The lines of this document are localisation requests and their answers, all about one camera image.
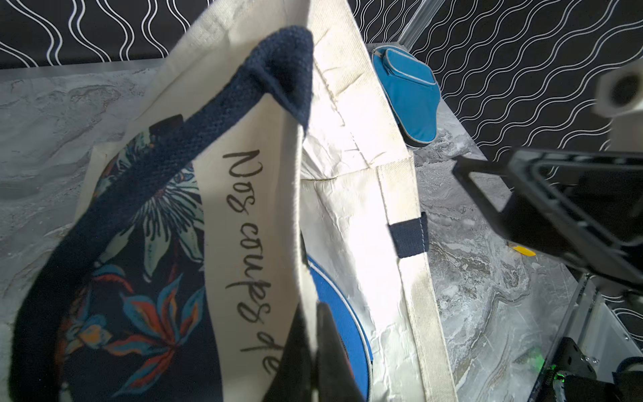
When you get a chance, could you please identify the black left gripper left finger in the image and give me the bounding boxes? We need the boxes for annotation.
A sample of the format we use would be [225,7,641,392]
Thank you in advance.
[263,307,313,402]

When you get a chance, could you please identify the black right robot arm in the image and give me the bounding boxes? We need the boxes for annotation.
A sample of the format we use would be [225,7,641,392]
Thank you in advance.
[453,148,642,401]

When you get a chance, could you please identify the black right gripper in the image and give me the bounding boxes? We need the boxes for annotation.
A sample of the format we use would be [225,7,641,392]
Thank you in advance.
[452,148,642,289]

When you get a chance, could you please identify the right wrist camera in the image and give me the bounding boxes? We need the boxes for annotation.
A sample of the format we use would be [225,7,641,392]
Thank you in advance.
[594,59,642,153]

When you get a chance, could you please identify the blue paddle case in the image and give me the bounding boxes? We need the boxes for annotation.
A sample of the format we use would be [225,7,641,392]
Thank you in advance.
[307,256,373,401]

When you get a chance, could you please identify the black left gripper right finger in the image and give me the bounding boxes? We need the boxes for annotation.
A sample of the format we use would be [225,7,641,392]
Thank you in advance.
[316,303,364,402]

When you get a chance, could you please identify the teal paddle case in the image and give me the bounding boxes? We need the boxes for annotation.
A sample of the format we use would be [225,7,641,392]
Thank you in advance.
[371,45,441,148]

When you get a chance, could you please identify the cream canvas tote bag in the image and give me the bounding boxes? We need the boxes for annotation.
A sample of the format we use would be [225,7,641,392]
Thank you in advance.
[8,1,457,401]

